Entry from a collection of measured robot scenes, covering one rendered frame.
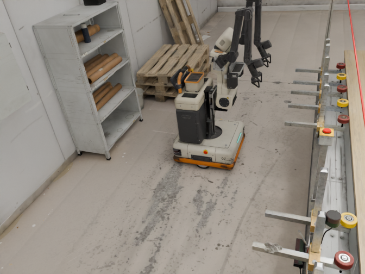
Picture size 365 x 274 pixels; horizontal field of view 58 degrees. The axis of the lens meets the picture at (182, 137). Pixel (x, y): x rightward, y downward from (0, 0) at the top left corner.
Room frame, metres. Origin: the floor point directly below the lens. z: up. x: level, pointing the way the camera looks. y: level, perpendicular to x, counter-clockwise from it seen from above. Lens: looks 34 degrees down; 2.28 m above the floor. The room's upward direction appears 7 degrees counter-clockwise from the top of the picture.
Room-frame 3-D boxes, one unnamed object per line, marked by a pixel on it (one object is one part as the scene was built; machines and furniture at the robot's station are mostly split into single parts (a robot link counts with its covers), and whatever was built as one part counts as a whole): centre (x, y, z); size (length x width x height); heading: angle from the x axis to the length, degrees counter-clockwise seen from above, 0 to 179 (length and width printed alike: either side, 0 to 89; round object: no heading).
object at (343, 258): (0.88, -0.66, 0.85); 0.08 x 0.08 x 0.11
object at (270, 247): (1.01, -0.37, 0.87); 0.09 x 0.07 x 0.02; 66
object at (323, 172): (1.19, -0.67, 0.93); 0.04 x 0.04 x 0.48; 66
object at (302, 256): (0.96, -0.48, 0.84); 0.43 x 0.03 x 0.04; 66
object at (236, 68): (2.85, -0.56, 0.99); 0.28 x 0.16 x 0.22; 156
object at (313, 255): (0.94, -0.56, 0.85); 0.14 x 0.06 x 0.05; 156
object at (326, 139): (1.43, -0.78, 1.18); 0.07 x 0.07 x 0.08; 66
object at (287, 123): (2.09, -1.02, 0.81); 0.43 x 0.03 x 0.04; 66
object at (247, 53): (2.58, -0.63, 1.40); 0.11 x 0.06 x 0.43; 155
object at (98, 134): (3.56, 0.89, 0.78); 0.90 x 0.45 x 1.55; 156
